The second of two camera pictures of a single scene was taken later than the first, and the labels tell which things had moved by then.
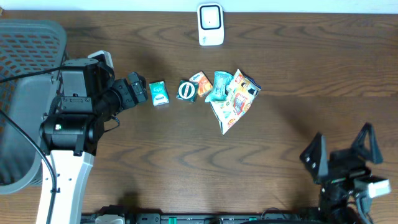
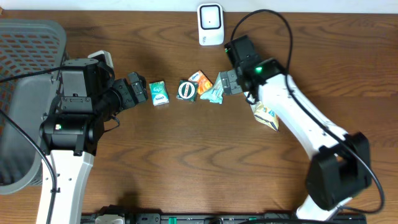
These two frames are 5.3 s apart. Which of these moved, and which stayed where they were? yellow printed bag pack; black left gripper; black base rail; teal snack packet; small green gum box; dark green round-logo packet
Moved: teal snack packet; yellow printed bag pack
Stayed: black left gripper; small green gum box; black base rail; dark green round-logo packet
